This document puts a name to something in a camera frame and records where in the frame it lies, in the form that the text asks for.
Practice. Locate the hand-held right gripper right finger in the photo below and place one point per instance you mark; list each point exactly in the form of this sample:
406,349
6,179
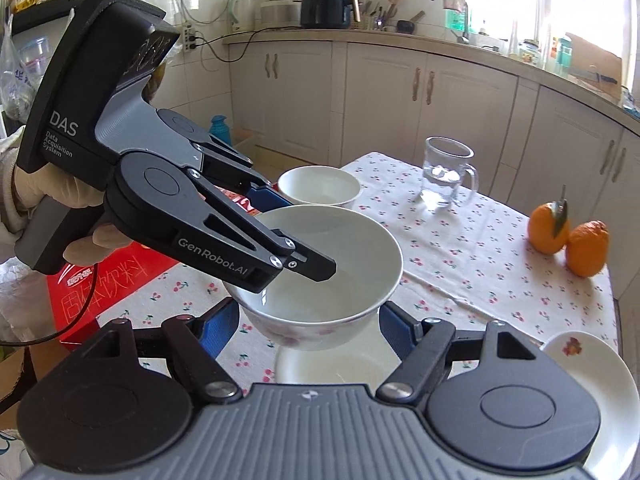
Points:
397,330

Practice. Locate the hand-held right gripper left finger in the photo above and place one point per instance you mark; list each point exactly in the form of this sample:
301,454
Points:
220,330

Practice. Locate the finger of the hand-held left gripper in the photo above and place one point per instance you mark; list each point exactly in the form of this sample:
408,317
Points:
305,265
262,197

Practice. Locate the white floral bowl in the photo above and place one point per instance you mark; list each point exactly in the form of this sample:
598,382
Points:
350,280
360,365
320,182

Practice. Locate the white fruit print plate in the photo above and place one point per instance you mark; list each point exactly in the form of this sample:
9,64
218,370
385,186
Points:
590,400

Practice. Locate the person's left forearm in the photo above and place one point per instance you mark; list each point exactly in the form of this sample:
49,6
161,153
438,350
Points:
6,200

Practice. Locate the person's left hand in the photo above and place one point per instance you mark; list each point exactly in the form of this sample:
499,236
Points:
35,185

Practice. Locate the clear plastic bag with containers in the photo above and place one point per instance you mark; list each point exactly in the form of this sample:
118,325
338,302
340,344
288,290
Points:
20,75

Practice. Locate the blue bottle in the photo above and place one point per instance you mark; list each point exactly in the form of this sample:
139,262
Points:
220,132

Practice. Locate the black shelf rack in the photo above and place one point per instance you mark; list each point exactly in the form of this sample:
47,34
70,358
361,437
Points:
45,12

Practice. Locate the cherry print tablecloth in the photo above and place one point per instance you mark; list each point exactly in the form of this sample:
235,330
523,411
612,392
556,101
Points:
475,280

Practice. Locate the white power strip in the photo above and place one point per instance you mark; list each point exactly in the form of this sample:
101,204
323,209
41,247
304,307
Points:
189,37

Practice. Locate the red cardboard box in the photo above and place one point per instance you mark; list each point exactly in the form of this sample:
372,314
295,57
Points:
100,305

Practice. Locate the white kitchen cabinets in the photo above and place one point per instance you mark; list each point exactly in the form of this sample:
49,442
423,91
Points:
380,100

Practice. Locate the clear glass mug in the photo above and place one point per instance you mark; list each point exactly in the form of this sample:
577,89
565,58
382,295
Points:
440,180

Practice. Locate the white electric kettle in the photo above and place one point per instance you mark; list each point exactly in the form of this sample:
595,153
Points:
242,15

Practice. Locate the smooth orange with leaf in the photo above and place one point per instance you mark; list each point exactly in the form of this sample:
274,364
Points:
545,230

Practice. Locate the white rice cooker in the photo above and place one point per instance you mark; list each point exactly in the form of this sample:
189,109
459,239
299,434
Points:
280,12

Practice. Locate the black air fryer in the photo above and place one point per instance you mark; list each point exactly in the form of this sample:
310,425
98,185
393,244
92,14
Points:
327,5

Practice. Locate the bumpy orange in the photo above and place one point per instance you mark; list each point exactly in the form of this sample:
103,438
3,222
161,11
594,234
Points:
587,252

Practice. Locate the utensil holder with utensils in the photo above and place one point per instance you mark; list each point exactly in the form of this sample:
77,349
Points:
372,20

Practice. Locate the flattened cardboard box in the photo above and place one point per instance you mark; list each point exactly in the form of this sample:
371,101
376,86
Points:
15,385

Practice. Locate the small black pot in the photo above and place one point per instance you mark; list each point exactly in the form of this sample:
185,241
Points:
407,26

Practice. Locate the kitchen countertop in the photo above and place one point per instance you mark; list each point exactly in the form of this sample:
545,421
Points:
440,42

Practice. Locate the green dish soap bottle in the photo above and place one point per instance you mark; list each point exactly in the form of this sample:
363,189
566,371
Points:
456,17

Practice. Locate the glass jar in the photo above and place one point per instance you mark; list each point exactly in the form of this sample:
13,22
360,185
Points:
530,55

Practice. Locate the teal bottle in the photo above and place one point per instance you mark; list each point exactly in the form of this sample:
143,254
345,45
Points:
564,55

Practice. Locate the brown cardboard box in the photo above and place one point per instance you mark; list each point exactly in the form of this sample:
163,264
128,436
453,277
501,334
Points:
595,60

